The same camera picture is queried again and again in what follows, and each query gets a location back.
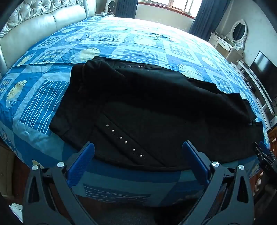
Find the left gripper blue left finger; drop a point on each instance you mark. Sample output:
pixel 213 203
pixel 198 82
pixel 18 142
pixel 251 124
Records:
pixel 77 164

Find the white TV stand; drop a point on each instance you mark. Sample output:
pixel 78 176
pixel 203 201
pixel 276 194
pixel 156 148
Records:
pixel 259 93

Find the white oval vanity mirror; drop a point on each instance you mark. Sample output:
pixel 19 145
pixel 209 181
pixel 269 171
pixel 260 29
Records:
pixel 238 33

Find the black flat television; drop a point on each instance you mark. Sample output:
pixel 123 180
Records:
pixel 265 71

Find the brown wooden cabinet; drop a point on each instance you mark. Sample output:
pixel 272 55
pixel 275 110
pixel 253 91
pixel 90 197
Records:
pixel 273 140

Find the dark blue right curtain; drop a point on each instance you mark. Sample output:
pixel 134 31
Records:
pixel 208 18

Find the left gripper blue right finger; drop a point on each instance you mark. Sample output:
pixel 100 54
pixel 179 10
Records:
pixel 198 162

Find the white slipper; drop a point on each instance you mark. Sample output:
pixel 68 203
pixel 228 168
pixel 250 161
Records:
pixel 17 210

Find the white standing fan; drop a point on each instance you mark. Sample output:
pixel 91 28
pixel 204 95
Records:
pixel 110 7

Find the blue patterned bed sheet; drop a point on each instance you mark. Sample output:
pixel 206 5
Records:
pixel 32 89

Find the white dressing table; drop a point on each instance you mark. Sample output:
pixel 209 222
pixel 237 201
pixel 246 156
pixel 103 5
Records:
pixel 231 52

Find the window with red frame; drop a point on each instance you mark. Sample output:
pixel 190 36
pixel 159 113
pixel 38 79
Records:
pixel 189 8

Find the black studded pants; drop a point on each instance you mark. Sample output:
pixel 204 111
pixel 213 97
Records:
pixel 139 115

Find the cream tufted leather headboard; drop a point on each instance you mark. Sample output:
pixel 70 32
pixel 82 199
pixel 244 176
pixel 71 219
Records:
pixel 31 21

